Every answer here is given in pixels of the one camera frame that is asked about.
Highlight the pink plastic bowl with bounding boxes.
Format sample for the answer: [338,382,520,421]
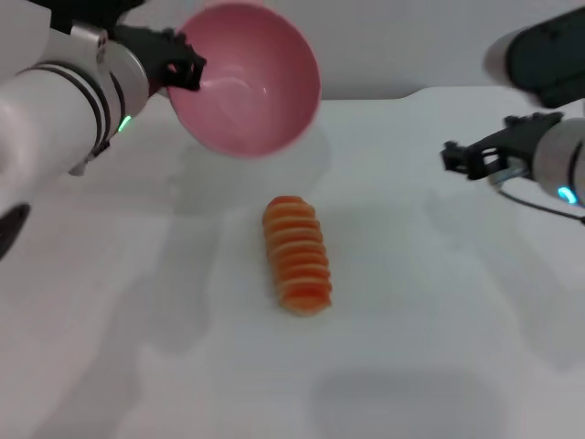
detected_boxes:
[166,2,323,160]

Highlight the right wrist camera housing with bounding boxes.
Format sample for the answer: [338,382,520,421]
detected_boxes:
[483,4,585,109]

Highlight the left arm cable with plug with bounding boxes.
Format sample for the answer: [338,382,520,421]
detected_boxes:
[68,139,111,177]

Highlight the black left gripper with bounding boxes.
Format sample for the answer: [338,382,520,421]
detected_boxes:
[109,23,207,97]

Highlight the right arm cable with plug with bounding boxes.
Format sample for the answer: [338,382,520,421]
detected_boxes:
[488,166,585,228]

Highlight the orange ridged bread roll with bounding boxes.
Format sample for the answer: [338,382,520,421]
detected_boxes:
[261,195,333,317]

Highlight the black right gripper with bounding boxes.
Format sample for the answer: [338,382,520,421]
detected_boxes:
[441,112,564,182]

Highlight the arm cable with plug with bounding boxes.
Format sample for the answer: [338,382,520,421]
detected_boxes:
[68,139,111,177]
[488,166,585,228]

